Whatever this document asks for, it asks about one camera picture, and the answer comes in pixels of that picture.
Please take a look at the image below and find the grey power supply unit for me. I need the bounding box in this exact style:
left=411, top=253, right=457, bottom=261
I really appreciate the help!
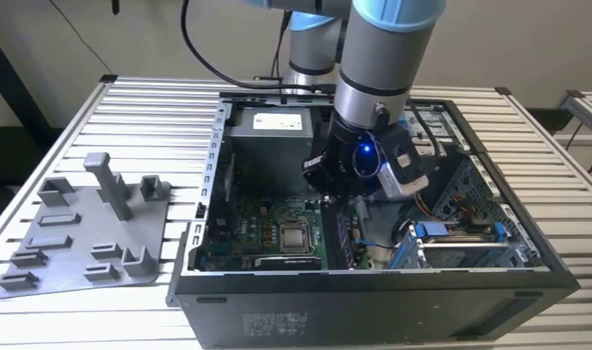
left=226, top=107, right=326, bottom=196

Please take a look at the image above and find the CPU socket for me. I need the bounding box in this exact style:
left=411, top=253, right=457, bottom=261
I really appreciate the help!
left=274, top=218, right=314, bottom=255

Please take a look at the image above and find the silver CPU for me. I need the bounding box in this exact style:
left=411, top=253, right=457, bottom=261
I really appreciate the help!
left=282, top=227, right=310, bottom=252

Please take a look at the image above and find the green motherboard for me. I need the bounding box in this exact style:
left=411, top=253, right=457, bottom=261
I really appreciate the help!
left=204, top=196, right=376, bottom=273

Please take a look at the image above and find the grey metal drive cage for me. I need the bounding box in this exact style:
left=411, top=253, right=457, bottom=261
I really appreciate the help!
left=401, top=101, right=468, bottom=158

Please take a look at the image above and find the black case fan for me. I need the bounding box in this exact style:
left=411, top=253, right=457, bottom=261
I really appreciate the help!
left=212, top=155, right=237, bottom=234

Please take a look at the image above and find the perforated metal disk bay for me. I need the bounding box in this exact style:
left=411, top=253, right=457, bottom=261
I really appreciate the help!
left=432, top=155, right=544, bottom=269

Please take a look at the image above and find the hard disk in blue carrier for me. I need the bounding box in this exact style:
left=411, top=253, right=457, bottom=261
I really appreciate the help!
left=391, top=220, right=515, bottom=271

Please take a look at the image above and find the black graphics card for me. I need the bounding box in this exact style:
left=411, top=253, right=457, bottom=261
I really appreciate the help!
left=253, top=256, right=325, bottom=271

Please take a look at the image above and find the black PC case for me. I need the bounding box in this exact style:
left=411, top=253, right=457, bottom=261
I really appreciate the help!
left=165, top=90, right=583, bottom=347

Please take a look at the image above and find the black box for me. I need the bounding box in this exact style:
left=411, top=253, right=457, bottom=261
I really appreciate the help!
left=525, top=107, right=573, bottom=136

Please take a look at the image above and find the aluminium side table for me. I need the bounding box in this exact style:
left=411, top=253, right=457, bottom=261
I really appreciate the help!
left=553, top=90, right=592, bottom=147

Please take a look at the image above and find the grey parts rack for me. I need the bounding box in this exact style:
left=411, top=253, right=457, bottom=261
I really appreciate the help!
left=0, top=152, right=174, bottom=300

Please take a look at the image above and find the black object beside table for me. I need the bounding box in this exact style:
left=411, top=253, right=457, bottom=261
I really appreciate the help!
left=0, top=125, right=67, bottom=190

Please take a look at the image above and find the black stand pole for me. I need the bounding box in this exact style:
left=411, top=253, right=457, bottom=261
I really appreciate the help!
left=0, top=23, right=53, bottom=134

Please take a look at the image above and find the orange wire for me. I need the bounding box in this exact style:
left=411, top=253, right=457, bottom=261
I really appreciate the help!
left=415, top=192, right=455, bottom=222

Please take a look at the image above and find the black wire with blue plug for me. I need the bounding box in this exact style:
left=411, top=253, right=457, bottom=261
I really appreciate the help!
left=356, top=238, right=404, bottom=252

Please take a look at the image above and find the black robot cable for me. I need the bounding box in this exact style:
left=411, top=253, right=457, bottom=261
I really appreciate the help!
left=181, top=0, right=334, bottom=95

